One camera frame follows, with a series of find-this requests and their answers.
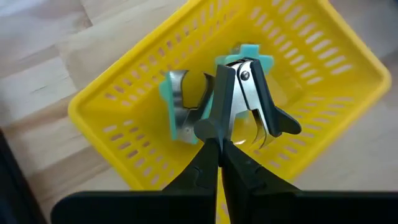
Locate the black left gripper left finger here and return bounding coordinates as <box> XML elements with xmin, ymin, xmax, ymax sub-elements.
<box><xmin>51</xmin><ymin>136</ymin><xmax>221</xmax><ymax>224</ymax></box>

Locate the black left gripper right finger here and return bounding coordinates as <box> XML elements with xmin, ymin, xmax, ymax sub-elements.
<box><xmin>220</xmin><ymin>140</ymin><xmax>398</xmax><ymax>224</ymax></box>

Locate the teal staple remover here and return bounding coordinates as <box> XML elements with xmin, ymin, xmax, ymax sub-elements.
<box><xmin>158</xmin><ymin>69</ymin><xmax>216</xmax><ymax>146</ymax></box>
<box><xmin>215</xmin><ymin>43</ymin><xmax>275</xmax><ymax>121</ymax></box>

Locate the black staple remover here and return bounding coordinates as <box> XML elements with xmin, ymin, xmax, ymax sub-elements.
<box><xmin>193</xmin><ymin>57</ymin><xmax>302</xmax><ymax>149</ymax></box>

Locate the yellow plastic basket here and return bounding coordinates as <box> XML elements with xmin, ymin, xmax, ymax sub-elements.
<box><xmin>67</xmin><ymin>0</ymin><xmax>392</xmax><ymax>224</ymax></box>

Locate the black aluminium table frame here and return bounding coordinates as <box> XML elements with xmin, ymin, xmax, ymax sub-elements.
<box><xmin>0</xmin><ymin>129</ymin><xmax>47</xmax><ymax>224</ymax></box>

